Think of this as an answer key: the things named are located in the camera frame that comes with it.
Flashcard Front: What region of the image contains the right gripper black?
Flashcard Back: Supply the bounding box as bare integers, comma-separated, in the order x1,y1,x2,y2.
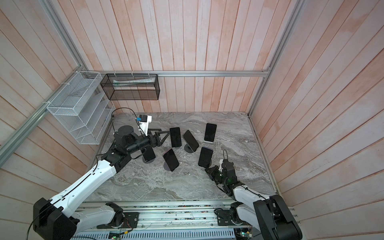
205,164,228,186

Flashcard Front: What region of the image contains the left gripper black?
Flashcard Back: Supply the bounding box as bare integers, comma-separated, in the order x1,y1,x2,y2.
126,128,171,154

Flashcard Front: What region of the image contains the blue-edged phone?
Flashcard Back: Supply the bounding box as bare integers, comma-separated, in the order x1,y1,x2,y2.
198,147,214,169

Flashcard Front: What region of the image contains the teal-edged phone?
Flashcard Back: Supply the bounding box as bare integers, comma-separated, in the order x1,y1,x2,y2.
183,130,200,152

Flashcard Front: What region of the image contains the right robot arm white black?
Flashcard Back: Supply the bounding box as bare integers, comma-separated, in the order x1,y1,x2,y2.
205,159,303,240

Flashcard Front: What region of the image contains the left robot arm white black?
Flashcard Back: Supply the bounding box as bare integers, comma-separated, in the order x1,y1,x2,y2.
29,126,170,240

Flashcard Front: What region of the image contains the black phone back centre-left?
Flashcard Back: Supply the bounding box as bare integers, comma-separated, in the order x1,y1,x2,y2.
170,127,182,147

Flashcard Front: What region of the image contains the purple-edged phone front centre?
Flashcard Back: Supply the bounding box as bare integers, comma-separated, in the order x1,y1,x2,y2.
163,149,180,172

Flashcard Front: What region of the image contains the black phone far left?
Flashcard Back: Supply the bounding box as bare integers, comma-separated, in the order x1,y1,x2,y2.
141,146,156,161

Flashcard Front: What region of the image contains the round grey stand centre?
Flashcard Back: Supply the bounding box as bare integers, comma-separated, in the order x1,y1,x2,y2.
184,144,194,154

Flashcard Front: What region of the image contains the round stand under left phone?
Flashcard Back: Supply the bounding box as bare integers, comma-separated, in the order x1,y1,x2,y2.
142,157,155,164

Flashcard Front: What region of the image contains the round stand under purple phone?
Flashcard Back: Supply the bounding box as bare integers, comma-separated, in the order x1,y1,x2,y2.
163,162,171,172

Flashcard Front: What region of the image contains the black phone back right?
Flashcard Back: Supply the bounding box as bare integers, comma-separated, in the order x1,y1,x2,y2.
204,123,217,143

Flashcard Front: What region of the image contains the green circuit board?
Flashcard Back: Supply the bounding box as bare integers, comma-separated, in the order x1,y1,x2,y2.
237,231,253,240

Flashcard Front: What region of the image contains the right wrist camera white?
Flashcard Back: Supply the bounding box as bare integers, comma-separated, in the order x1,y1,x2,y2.
219,159,228,172

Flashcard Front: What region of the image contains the right camera cable black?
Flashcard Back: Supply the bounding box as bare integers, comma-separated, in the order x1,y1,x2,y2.
223,150,229,162

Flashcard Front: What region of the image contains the camera cable black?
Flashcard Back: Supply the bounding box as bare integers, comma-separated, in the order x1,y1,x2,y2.
110,107,142,133
223,150,229,162

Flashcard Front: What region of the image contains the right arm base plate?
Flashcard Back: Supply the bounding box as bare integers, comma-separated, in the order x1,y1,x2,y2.
214,207,259,228

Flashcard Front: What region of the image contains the left camera cable black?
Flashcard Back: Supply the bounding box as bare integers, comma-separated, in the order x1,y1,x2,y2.
110,107,142,133

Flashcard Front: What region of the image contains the white vented cable duct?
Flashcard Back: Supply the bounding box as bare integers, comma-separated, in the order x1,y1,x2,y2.
72,228,236,240

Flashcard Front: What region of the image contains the black wire mesh basket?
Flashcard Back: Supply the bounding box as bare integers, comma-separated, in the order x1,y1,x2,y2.
101,73,160,101

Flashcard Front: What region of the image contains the white wire mesh shelf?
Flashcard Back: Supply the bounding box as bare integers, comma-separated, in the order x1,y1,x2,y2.
47,72,115,145

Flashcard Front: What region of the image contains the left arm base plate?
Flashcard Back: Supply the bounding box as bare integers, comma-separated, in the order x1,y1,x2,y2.
96,212,140,229

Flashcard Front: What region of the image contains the aluminium frame rail back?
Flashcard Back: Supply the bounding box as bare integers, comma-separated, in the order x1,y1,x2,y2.
85,70,269,78

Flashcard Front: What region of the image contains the aluminium frame rail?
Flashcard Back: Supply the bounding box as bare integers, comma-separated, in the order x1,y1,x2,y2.
85,70,269,78
1,66,86,167

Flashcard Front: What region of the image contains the aluminium frame post right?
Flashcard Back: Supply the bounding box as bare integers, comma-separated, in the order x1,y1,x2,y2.
248,0,307,118

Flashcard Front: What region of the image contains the aluminium frame rail left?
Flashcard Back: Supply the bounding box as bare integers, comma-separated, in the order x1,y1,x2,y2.
1,66,86,167

